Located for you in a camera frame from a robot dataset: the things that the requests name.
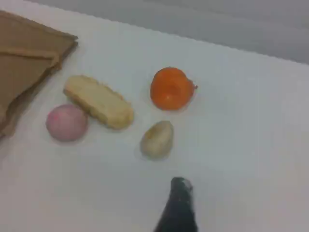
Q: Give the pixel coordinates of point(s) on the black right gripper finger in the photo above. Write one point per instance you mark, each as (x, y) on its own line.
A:
(179, 207)

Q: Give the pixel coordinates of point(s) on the long yellow bread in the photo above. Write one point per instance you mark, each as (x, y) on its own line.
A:
(99, 104)

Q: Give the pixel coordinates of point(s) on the pink peach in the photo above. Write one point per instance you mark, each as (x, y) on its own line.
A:
(66, 123)

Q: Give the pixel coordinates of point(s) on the brown burlap tote bag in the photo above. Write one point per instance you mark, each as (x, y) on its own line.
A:
(24, 60)

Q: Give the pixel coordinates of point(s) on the beige potato toy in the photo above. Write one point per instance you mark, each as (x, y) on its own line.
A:
(157, 142)

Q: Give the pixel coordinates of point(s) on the orange tangerine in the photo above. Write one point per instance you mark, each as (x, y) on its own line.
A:
(169, 89)

